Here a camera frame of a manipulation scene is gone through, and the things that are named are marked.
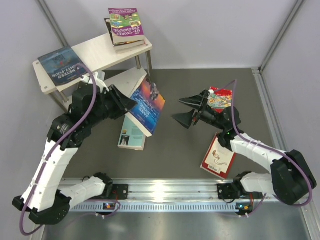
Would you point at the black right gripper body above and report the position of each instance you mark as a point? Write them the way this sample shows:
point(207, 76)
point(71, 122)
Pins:
point(204, 109)

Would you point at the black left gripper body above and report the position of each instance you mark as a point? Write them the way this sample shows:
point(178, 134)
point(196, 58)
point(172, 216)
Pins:
point(112, 109)

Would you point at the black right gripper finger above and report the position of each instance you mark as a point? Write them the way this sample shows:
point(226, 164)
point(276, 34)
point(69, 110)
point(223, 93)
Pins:
point(194, 102)
point(184, 119)

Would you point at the blue Jane Eyre book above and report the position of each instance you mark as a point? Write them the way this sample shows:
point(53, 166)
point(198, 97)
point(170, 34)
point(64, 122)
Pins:
point(149, 106)

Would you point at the purple storey treehouse book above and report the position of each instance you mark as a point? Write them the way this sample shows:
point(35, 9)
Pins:
point(125, 25)

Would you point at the black treehouse book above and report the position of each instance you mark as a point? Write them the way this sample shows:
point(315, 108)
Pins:
point(109, 29)

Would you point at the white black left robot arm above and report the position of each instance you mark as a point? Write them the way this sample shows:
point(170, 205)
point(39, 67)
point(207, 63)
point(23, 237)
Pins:
point(43, 200)

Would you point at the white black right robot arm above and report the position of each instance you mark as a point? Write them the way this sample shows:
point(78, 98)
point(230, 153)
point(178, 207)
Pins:
point(288, 176)

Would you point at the red treehouse book on table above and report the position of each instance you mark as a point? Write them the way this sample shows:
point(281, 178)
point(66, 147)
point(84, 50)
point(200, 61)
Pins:
point(219, 99)

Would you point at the light teal paperback book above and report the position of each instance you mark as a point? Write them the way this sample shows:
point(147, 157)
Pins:
point(131, 137)

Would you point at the red Edward Tulane book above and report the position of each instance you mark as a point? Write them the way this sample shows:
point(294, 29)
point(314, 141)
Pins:
point(218, 160)

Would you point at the white two-tier shelf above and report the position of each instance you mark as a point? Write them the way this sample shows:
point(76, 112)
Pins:
point(97, 54)

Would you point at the red storey treehouse book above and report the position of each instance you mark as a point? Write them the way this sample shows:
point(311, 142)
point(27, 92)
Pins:
point(128, 46)

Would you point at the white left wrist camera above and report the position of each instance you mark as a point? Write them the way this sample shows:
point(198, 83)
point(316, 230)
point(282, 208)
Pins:
point(99, 77)

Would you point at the aluminium front rail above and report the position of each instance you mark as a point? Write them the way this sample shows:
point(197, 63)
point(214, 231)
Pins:
point(176, 195)

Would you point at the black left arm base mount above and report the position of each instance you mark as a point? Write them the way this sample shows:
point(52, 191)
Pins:
point(115, 192)

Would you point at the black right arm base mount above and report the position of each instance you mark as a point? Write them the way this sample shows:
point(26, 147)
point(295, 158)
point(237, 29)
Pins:
point(228, 192)

